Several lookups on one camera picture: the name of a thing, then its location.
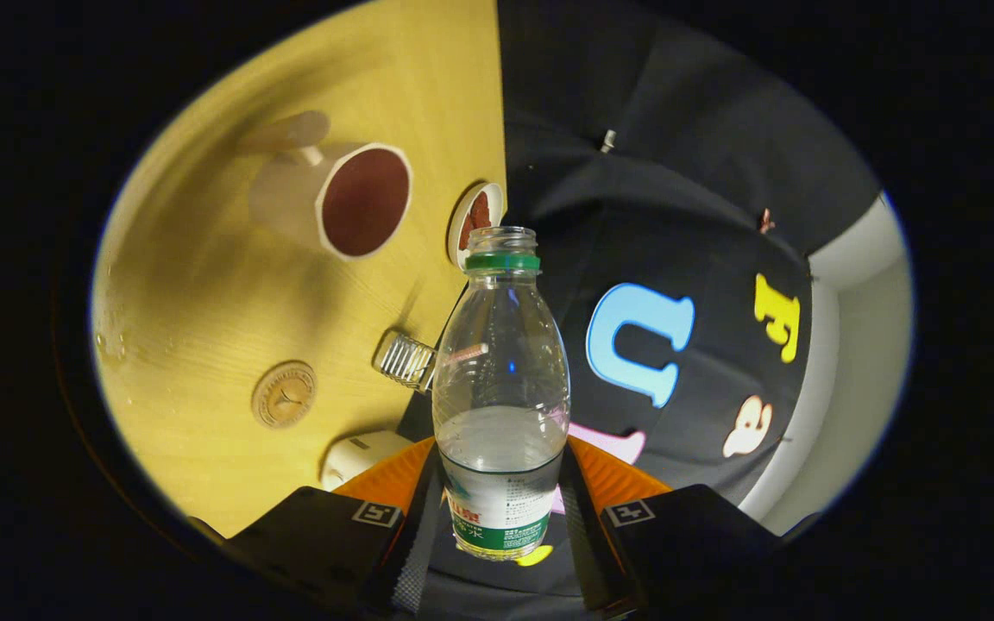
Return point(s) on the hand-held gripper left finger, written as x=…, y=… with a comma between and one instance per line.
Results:
x=411, y=561

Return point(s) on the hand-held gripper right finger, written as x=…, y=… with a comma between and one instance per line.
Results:
x=588, y=552

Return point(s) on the clear plastic juice bottle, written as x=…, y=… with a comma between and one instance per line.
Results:
x=501, y=448

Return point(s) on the round wooden coaster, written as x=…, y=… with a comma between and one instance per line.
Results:
x=284, y=395

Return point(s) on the cream cup with red inside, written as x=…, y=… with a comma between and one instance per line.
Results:
x=290, y=203

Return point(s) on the white toaster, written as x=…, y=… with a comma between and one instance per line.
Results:
x=363, y=453

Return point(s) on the ribbed clear glass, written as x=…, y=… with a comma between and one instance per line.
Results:
x=405, y=360

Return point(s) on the pink striped straw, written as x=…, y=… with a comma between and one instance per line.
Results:
x=469, y=352

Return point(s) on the wooden table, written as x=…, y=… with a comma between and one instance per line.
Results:
x=204, y=319

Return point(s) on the white round plate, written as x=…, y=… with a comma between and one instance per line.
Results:
x=456, y=233

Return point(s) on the red-brown cookie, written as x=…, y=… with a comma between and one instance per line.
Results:
x=477, y=220

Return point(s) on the copper cloth clip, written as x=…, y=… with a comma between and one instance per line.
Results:
x=765, y=221

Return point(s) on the white cloth clip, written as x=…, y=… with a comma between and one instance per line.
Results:
x=607, y=140

